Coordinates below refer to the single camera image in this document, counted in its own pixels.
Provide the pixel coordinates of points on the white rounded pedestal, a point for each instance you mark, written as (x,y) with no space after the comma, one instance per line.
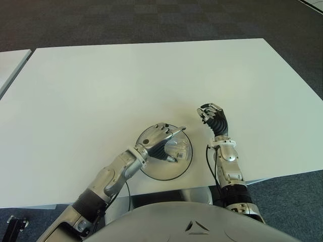
(199,195)

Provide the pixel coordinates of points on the neighbouring white table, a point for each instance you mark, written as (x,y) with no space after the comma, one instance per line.
(10,65)

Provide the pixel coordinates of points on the white plate with black rim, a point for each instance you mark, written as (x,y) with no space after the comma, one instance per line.
(161,171)

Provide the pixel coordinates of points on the clear plastic object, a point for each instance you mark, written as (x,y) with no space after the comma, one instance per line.
(179,150)

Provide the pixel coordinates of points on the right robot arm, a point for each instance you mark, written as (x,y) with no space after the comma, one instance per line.
(230,164)

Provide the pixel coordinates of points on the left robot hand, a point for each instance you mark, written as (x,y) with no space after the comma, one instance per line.
(154,137)

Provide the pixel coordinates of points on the grey robot torso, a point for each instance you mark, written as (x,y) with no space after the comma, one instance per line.
(189,224)

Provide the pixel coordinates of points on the black metal stand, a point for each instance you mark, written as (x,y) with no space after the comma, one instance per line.
(16,223)

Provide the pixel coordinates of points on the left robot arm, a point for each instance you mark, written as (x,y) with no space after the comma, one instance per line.
(111,176)

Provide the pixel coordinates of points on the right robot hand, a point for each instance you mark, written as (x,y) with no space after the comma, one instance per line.
(219,122)

